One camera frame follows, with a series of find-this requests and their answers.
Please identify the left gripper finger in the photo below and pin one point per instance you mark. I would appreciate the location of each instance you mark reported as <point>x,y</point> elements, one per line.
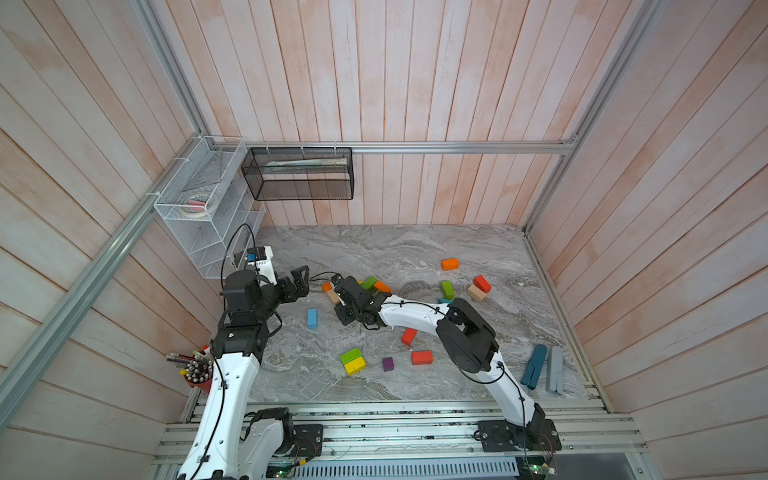
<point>301,274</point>
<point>301,289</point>

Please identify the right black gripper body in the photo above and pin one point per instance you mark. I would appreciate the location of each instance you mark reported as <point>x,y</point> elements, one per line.
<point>345,315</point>

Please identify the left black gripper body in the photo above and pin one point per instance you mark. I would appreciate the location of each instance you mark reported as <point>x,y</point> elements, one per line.
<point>284,292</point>

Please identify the small natural wood block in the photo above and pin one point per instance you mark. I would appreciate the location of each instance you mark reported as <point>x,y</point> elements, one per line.
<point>333,297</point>

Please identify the light blue block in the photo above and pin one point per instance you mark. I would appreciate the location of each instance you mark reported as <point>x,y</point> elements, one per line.
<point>312,319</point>

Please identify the red block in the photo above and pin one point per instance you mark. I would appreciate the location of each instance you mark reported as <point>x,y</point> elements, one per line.
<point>482,284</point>
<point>408,336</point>
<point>422,357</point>

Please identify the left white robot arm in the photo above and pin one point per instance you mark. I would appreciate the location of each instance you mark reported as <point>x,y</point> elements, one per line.
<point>230,442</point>

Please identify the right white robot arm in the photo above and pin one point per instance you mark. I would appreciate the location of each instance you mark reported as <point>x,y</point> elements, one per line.
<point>471,345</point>

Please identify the front yellow block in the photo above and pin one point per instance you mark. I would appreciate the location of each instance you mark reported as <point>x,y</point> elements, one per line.
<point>354,366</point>

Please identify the red pen holder cup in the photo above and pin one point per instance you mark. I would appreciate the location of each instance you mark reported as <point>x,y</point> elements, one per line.
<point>196,368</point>

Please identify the right natural wood block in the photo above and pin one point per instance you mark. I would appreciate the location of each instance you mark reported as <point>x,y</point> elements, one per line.
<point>476,293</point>

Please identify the teal stapler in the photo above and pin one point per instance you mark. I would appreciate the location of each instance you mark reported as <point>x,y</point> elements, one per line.
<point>534,367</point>

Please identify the grey stapler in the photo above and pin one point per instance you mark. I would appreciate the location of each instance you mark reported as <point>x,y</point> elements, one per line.
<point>555,370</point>

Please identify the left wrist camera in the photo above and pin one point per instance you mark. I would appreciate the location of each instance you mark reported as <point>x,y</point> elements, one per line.
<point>260,259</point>

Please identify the white wire mesh shelf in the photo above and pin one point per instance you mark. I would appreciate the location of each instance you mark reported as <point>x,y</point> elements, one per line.
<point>208,207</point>

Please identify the black wire mesh basket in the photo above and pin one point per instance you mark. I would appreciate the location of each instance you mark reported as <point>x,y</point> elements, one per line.
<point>299,173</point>

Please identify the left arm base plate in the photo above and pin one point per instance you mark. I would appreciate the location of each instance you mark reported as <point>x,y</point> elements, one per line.
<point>302,441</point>

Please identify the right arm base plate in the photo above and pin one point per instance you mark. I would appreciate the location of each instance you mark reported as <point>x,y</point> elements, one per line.
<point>502,436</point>

